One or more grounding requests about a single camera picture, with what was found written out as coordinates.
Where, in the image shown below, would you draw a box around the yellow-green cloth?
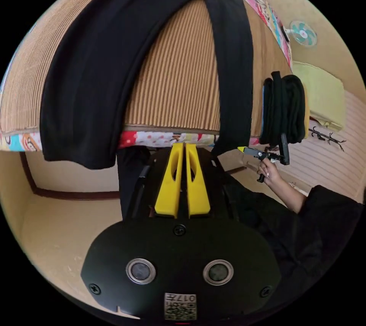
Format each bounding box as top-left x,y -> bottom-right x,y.
291,61 -> 347,132

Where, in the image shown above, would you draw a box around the person's right hand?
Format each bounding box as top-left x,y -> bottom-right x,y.
257,157 -> 283,187

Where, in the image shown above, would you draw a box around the pile of clothes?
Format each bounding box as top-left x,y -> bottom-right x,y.
260,70 -> 310,146

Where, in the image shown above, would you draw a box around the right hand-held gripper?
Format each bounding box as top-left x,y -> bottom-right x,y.
237,146 -> 283,183

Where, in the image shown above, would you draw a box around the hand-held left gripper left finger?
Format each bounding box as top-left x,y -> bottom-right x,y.
154,142 -> 184,216

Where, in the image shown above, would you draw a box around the black pants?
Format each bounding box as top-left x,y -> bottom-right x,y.
40,0 -> 255,169

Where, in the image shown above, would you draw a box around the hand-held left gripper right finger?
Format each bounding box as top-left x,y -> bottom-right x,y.
185,142 -> 211,216

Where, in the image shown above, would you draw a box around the person's body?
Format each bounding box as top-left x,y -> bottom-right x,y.
116,145 -> 365,314

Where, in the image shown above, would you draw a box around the wall fan with teal blades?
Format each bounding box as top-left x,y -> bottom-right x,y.
281,19 -> 318,48

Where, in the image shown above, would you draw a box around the person's right forearm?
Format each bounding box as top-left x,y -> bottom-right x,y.
269,176 -> 309,214

